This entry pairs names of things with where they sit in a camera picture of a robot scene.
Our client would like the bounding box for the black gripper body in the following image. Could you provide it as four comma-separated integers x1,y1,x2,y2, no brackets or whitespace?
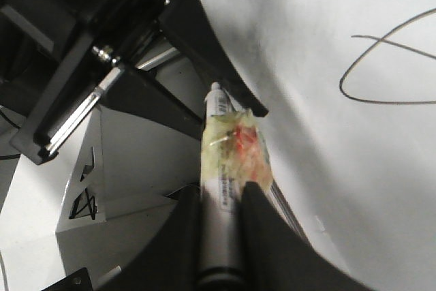
0,0,214,166

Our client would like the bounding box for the white black whiteboard marker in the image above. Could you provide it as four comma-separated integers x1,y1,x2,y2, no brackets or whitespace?
198,82,273,290

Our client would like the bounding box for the grey metal base unit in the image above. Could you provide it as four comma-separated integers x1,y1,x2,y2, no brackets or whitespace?
56,55,205,285

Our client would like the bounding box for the white whiteboard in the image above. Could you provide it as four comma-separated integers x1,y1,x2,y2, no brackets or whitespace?
1,0,435,290

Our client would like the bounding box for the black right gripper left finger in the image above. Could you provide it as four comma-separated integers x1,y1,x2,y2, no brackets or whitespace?
45,187,200,290

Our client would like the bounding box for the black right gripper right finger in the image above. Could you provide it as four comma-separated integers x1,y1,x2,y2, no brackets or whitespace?
240,181,370,290

